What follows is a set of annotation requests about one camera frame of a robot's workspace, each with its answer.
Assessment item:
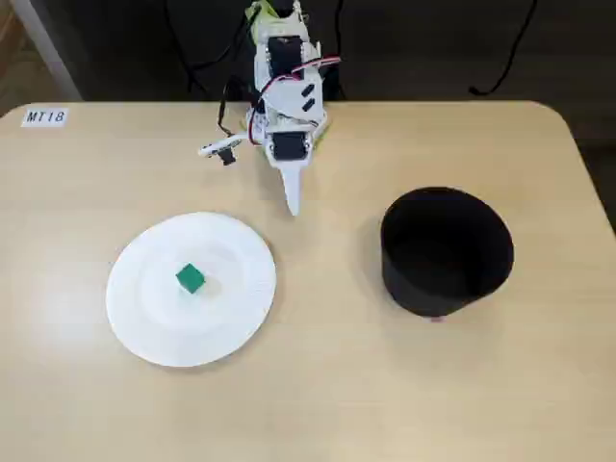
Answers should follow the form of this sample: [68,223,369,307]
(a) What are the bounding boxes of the white MT18 label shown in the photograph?
[20,107,69,129]

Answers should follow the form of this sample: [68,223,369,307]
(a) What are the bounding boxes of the green cube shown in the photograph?
[174,262,207,295]

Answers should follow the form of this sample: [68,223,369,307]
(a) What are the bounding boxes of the red white servo wires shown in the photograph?
[246,56,343,146]

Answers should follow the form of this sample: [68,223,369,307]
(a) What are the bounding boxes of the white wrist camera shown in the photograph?
[197,134,246,167]

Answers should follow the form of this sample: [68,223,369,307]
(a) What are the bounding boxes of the black camera cable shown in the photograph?
[218,75,252,139]

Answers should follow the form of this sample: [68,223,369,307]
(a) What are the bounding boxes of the black cable with plug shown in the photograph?
[469,0,538,96]

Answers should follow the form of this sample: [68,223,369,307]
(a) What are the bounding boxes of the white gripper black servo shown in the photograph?
[262,120,325,218]

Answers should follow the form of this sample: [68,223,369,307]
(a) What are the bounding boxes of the white paper plate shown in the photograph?
[105,211,279,368]

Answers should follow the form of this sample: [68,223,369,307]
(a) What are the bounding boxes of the black power cable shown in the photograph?
[162,0,254,93]

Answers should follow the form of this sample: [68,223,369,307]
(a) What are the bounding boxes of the black cylindrical pot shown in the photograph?
[379,186,515,321]

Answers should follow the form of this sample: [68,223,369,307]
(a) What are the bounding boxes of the white metal post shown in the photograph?
[12,0,84,103]

